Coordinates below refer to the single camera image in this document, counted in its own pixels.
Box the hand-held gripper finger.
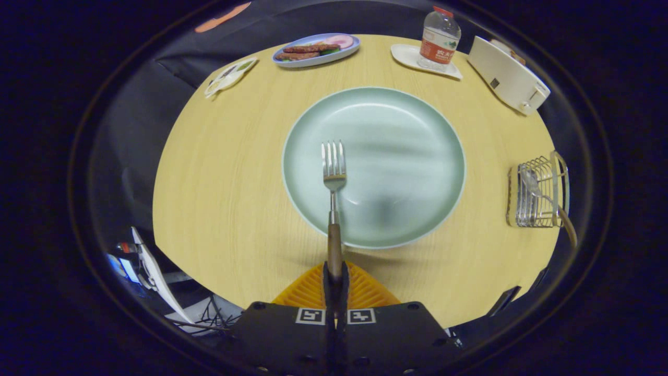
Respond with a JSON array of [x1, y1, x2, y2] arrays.
[[337, 261, 462, 376], [224, 261, 338, 376]]

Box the wooden handled metal fork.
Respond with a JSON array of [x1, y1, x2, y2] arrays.
[[321, 140, 347, 284]]

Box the wooden handled metal spoon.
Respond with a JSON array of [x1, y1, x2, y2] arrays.
[[521, 170, 579, 249]]

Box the white board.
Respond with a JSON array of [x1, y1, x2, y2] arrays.
[[130, 226, 194, 324]]

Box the pale green plate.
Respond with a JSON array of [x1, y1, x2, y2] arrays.
[[282, 86, 466, 250]]

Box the lit screen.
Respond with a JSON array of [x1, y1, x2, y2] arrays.
[[107, 253, 141, 285]]

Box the blue oval plate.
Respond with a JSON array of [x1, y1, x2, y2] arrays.
[[271, 33, 361, 68]]

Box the white divided sauce dish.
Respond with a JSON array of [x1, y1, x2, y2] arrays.
[[204, 56, 259, 99]]

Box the white square coaster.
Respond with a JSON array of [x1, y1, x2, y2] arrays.
[[390, 43, 463, 80]]

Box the white toaster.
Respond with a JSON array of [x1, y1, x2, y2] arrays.
[[467, 36, 551, 116]]

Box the clear plastic water bottle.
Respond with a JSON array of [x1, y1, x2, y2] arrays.
[[417, 6, 462, 73]]

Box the brown toast slices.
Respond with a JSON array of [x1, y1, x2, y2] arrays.
[[491, 39, 527, 66]]

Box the black cables bundle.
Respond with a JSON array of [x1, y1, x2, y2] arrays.
[[172, 298, 243, 332]]

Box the metal wire basket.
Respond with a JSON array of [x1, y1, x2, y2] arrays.
[[506, 150, 570, 229]]

